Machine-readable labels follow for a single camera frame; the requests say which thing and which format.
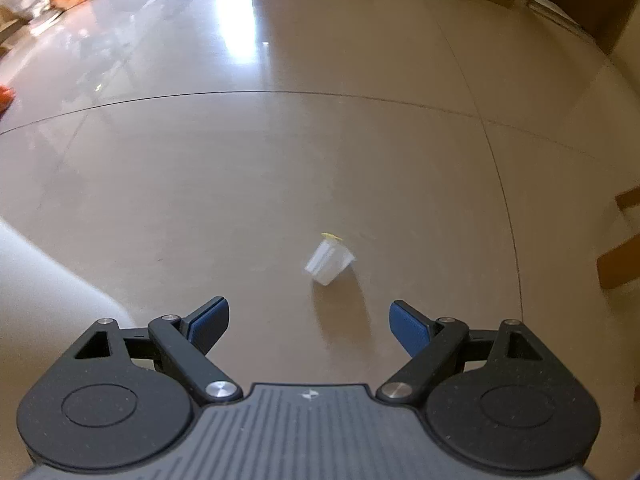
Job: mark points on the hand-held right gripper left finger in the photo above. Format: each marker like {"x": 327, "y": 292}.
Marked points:
{"x": 209, "y": 322}

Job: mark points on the wooden chair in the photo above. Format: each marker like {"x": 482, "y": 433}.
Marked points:
{"x": 622, "y": 260}

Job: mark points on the orange bag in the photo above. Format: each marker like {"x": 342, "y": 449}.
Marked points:
{"x": 5, "y": 99}

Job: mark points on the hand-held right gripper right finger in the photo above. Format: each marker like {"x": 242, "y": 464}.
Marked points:
{"x": 407, "y": 327}

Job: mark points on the white trash bin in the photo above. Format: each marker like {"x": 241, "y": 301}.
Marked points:
{"x": 45, "y": 290}

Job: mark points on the small white plastic cup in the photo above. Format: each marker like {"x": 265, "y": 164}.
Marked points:
{"x": 330, "y": 262}

